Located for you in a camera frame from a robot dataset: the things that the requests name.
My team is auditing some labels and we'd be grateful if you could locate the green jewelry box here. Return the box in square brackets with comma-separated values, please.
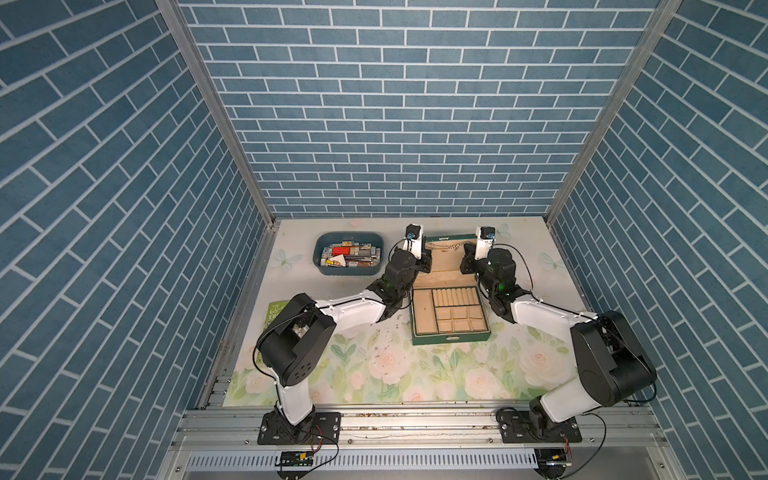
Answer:
[410, 235, 491, 346]

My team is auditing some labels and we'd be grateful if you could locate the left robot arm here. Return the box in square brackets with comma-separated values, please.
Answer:
[255, 247, 432, 427]

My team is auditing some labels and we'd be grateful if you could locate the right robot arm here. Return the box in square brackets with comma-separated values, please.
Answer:
[460, 240, 657, 430]

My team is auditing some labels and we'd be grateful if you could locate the red box in tray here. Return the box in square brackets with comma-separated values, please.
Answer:
[331, 246, 351, 256]

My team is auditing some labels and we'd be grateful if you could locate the blue plastic tray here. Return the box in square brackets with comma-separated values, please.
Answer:
[313, 231, 383, 276]

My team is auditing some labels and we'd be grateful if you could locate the floral table mat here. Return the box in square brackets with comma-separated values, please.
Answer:
[223, 217, 584, 407]

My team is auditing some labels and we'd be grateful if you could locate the left controller board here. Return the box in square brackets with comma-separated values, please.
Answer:
[276, 451, 314, 471]

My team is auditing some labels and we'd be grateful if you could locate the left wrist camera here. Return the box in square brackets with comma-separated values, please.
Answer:
[403, 224, 423, 259]

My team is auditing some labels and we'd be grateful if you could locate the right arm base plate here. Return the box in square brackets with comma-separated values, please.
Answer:
[495, 407, 582, 444]

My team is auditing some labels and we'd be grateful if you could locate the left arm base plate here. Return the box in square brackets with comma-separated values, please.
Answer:
[257, 408, 341, 445]

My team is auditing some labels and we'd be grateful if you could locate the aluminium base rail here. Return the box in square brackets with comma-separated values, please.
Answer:
[159, 401, 684, 479]

